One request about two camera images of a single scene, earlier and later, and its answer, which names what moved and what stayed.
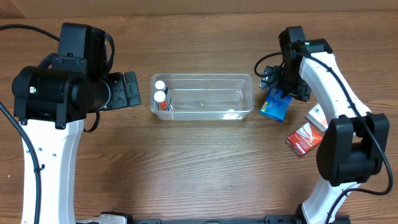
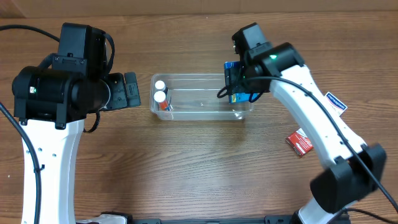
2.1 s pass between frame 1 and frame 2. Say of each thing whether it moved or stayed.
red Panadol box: stayed
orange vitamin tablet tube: stayed
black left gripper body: stayed
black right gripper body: moved
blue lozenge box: moved
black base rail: stayed
